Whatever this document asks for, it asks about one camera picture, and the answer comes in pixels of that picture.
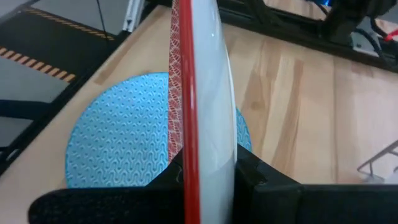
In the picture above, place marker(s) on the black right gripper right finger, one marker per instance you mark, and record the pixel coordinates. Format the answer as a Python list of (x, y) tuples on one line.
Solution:
[(248, 174)]

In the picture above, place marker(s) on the teal wave patterned plate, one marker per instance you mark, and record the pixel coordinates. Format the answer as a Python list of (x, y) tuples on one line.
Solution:
[(124, 133)]

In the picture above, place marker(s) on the red leaf patterned plate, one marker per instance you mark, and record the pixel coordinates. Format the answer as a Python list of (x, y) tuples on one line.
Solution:
[(211, 93)]

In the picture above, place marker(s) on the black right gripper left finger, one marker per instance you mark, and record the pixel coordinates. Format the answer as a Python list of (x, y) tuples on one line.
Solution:
[(174, 174)]

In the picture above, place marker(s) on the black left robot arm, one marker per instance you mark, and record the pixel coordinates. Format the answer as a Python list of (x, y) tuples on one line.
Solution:
[(345, 18)]

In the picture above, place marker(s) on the black orange striped floor mat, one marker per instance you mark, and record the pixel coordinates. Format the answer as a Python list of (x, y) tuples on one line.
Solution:
[(46, 40)]

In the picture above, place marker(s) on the silver aluminium post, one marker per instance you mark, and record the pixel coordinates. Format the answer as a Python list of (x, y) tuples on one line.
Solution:
[(133, 14)]

